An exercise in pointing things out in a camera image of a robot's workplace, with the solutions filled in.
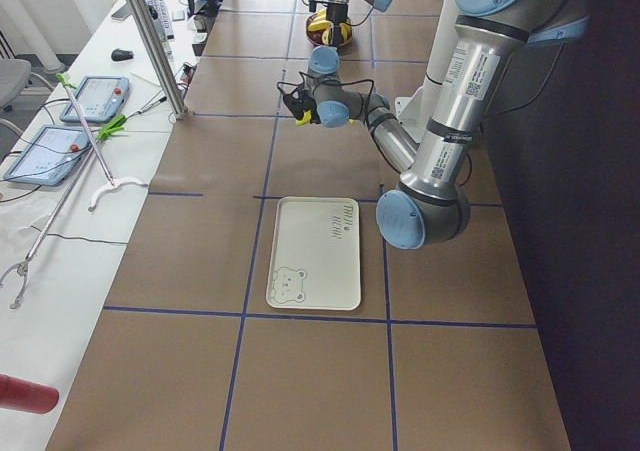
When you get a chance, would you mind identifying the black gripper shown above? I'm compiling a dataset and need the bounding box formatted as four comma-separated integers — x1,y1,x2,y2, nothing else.
282,87,314,116
327,1,348,46

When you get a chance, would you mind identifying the brown wicker basket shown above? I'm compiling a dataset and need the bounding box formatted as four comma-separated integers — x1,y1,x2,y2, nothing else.
305,10,353,48

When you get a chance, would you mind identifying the curved yellow banana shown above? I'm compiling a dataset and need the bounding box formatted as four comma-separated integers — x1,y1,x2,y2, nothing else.
321,27,332,45

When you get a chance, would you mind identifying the long yellow banana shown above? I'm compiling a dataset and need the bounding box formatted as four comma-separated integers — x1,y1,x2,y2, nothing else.
307,13,332,33

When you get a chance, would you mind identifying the black orange connector box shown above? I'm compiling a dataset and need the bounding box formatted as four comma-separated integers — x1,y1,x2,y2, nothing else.
181,63,197,84

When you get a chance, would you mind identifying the cream bear tray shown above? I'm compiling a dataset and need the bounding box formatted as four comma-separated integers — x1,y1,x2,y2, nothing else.
266,197,361,311

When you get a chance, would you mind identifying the black computer mouse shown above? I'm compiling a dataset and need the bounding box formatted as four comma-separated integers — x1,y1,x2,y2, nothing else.
111,48,134,62

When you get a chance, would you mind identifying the green clamp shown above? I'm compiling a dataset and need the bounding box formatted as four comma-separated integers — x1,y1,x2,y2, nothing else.
56,73,126,141

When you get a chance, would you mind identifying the far blue teach pendant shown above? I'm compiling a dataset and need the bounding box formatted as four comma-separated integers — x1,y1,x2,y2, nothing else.
65,76,130,124

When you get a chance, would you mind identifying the blue teach pendant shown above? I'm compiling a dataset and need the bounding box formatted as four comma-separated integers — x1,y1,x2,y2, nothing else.
3,125,90,186
65,76,130,124

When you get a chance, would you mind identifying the near blue teach pendant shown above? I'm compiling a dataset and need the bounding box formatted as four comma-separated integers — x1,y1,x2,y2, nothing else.
3,125,90,186

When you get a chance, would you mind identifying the long metal grabber rod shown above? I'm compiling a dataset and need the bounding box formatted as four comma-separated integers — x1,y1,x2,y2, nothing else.
0,83,150,310

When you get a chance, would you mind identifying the red cylinder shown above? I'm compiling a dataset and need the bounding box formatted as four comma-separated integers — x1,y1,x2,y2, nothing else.
1,374,59,414

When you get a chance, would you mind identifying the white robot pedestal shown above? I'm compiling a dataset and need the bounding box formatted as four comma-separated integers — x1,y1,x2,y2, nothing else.
394,0,466,132

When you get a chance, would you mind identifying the aluminium frame post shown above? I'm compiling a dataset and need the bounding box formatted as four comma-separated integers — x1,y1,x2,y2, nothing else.
126,0,188,121

